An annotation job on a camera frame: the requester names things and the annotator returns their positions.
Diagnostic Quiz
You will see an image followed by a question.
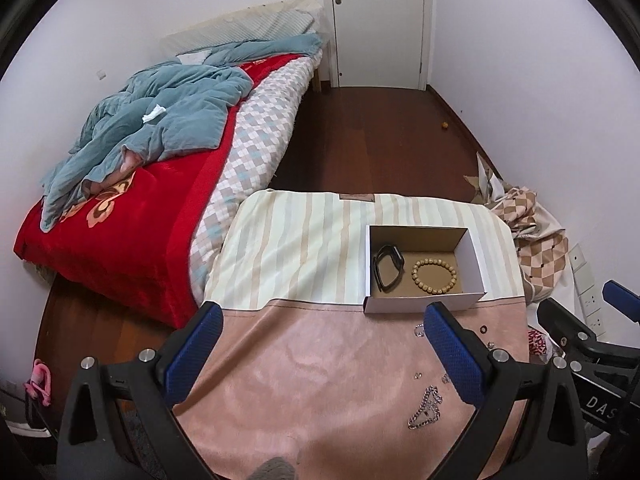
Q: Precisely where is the checkered brown cloth pile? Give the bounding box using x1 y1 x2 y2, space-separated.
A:
489 186 570 304

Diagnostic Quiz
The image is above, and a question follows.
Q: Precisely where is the silver chain necklace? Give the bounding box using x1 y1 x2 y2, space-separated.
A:
406 384 445 430

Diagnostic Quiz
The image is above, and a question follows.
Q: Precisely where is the black smart watch band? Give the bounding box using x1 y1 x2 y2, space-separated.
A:
372 244 405 294

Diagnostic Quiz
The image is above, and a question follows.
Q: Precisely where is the pink slipper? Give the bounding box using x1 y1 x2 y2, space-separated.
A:
24 359 52 406

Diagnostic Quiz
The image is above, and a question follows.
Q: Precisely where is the red bed blanket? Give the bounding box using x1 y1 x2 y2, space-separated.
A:
14 54 301 328

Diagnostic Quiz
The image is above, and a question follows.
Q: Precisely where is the wooden bead bracelet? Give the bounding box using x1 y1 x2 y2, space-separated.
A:
410 257 459 296

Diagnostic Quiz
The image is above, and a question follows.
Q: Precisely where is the checkered bed sheet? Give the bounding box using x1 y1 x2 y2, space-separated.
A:
189 52 322 304

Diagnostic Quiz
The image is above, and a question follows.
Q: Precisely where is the white wall socket strip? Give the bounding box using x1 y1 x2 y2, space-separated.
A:
568 244 605 336

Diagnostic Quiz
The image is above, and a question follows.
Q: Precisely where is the white door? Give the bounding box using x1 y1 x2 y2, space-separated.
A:
326 0 434 90

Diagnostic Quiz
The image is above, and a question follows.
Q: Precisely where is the teal quilt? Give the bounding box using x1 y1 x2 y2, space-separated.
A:
40 32 322 232

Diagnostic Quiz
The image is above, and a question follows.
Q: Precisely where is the white cardboard box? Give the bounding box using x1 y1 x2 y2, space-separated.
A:
363 224 486 315

